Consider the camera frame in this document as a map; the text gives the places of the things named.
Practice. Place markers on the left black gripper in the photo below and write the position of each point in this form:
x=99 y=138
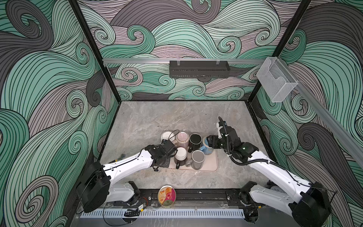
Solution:
x=167 y=163

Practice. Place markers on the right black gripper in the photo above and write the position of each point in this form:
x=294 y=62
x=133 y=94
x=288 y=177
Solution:
x=213 y=139

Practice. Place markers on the black mug white base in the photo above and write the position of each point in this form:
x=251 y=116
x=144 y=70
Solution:
x=180 y=157

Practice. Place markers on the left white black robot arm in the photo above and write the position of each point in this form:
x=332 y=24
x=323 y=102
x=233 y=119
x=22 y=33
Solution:
x=99 y=183

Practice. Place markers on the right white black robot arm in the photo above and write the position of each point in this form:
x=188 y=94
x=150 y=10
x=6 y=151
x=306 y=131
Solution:
x=307 y=203

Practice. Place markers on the blue glazed upside-down mug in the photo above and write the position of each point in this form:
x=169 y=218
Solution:
x=205 y=148

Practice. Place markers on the pink upside-down mug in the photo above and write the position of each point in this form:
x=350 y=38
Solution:
x=182 y=140

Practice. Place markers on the black speckled upside-down mug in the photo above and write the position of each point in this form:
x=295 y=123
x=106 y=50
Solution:
x=195 y=142

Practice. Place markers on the grey upside-down mug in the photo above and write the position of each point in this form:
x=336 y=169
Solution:
x=197 y=160

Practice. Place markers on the beige rectangular tray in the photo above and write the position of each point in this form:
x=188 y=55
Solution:
x=210 y=164

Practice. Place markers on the small green black tool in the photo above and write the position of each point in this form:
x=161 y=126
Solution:
x=122 y=156

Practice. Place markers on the round colourful tin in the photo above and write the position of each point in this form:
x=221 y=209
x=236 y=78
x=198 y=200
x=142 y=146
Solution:
x=166 y=196

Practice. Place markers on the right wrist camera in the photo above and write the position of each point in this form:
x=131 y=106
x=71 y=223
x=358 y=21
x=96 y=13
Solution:
x=221 y=128

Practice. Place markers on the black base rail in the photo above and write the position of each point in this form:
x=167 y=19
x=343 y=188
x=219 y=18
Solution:
x=231 y=196

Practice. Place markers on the clear acrylic wall holder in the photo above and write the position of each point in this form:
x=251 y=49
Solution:
x=277 y=79

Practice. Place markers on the aluminium rail back wall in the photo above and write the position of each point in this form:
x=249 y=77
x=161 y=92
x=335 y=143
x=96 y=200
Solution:
x=167 y=60

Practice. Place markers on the aluminium rail wall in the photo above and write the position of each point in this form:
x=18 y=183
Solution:
x=312 y=90
x=167 y=60

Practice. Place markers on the white slotted cable duct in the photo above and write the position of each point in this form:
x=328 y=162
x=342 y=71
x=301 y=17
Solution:
x=168 y=213

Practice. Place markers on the black wall shelf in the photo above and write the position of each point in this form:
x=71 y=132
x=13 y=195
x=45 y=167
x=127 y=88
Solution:
x=198 y=69

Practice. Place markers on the aluminium rail right wall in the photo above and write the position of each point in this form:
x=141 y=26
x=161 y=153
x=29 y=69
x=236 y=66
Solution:
x=312 y=90

